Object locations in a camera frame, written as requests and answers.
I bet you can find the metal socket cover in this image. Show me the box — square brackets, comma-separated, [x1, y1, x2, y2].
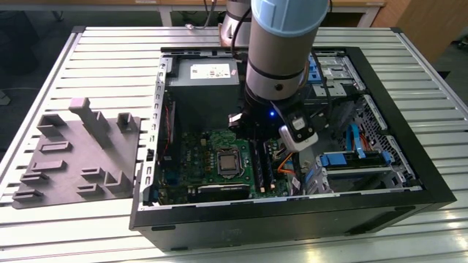
[214, 147, 245, 179]

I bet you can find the grey plastic parts rack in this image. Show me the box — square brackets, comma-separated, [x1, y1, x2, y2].
[10, 97, 143, 211]

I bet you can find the grey metal disk bay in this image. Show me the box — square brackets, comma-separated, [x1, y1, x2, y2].
[305, 164, 409, 196]

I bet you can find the hard disk in blue carrier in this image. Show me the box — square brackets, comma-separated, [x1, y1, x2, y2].
[315, 151, 394, 173]

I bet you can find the black open PC case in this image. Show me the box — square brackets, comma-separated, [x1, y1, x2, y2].
[127, 45, 457, 252]

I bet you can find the white-legged wooden desk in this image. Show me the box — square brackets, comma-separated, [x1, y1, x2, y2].
[50, 0, 387, 28]

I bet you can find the thin red wire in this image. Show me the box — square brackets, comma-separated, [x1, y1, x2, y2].
[162, 105, 173, 146]

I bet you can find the black graphics card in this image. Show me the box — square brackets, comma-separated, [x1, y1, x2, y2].
[187, 182, 251, 204]

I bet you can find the black cable bundle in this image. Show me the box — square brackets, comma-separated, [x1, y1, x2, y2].
[273, 93, 363, 160]

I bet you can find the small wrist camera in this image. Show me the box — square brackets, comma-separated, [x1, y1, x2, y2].
[225, 112, 245, 129]

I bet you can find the black cable with silver plug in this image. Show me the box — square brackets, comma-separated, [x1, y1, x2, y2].
[185, 0, 217, 30]

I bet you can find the orange wire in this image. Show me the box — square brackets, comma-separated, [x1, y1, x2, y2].
[275, 155, 298, 175]

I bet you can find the blue plastic drive carrier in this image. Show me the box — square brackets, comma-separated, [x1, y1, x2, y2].
[305, 53, 322, 83]

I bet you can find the blue flat data cable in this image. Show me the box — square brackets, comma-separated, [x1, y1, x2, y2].
[345, 123, 366, 160]

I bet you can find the grey power supply unit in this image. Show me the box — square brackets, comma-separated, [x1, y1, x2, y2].
[165, 58, 246, 132]

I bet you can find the green motherboard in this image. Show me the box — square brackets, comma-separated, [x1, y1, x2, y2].
[155, 127, 293, 205]

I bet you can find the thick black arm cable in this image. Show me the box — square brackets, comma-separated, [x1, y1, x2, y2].
[229, 7, 253, 64]
[314, 53, 334, 129]

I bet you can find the silver CPU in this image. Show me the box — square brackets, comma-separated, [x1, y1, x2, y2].
[219, 155, 238, 170]

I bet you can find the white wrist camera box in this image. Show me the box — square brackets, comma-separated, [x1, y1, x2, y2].
[277, 109, 318, 152]

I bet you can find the grey metal drive cage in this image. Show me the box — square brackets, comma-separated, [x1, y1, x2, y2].
[302, 49, 366, 116]

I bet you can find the wooden cabinet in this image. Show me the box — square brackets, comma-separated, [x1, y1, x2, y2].
[371, 0, 468, 64]

